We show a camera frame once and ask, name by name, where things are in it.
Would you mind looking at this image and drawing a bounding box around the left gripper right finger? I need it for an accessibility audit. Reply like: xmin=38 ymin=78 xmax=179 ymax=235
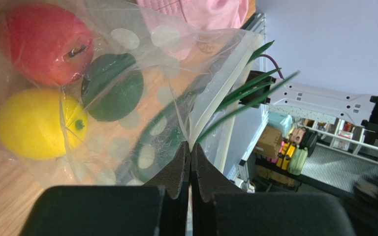
xmin=190 ymin=144 xmax=355 ymax=236

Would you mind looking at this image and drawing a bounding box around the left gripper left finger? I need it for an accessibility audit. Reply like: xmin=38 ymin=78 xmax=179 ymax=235
xmin=21 ymin=142 xmax=190 ymax=236

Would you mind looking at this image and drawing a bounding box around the green scallion bunch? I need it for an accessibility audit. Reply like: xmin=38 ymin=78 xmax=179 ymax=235
xmin=131 ymin=40 xmax=301 ymax=174

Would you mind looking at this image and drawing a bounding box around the green avocado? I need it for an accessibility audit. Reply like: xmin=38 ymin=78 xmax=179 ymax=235
xmin=81 ymin=53 xmax=144 ymax=122

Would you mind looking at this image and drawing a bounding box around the clear dotted zip bag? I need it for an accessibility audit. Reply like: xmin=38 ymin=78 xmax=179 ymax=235
xmin=0 ymin=0 xmax=263 ymax=187

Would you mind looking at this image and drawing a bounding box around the yellow apple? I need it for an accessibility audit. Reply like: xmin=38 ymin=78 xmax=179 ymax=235
xmin=0 ymin=88 xmax=88 ymax=160

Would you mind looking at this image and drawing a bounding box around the red apple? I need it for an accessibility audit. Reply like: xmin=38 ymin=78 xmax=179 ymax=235
xmin=0 ymin=2 xmax=94 ymax=86

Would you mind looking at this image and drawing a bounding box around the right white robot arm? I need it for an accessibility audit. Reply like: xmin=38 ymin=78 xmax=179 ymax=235
xmin=241 ymin=76 xmax=378 ymax=141

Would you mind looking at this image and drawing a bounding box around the cardboard box in background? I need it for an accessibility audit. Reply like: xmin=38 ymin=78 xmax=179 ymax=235
xmin=253 ymin=126 xmax=282 ymax=159

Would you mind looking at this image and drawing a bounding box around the white shelf in background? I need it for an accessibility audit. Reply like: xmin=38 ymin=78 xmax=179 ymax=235
xmin=300 ymin=118 xmax=378 ymax=164

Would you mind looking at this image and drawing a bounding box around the pink bucket hat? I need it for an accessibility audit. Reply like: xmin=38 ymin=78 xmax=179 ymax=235
xmin=136 ymin=0 xmax=249 ymax=61

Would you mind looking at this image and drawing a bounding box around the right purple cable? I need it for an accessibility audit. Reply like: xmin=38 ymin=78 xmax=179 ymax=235
xmin=257 ymin=54 xmax=285 ymax=80

